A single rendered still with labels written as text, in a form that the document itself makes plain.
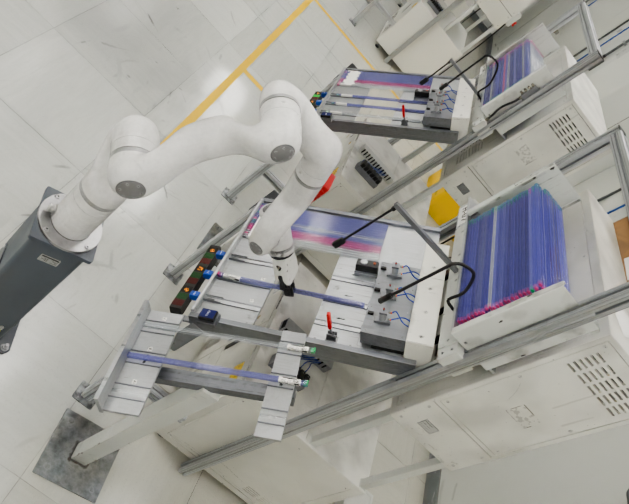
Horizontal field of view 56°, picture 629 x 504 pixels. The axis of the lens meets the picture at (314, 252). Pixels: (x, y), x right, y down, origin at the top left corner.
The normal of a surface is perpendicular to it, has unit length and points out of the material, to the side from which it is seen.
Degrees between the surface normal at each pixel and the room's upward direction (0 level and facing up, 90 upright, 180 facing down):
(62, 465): 0
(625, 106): 90
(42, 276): 90
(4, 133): 0
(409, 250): 44
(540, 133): 90
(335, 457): 0
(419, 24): 90
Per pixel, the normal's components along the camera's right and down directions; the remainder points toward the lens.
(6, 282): 0.00, 0.80
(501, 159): -0.26, 0.59
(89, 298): 0.69, -0.43
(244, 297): 0.02, -0.78
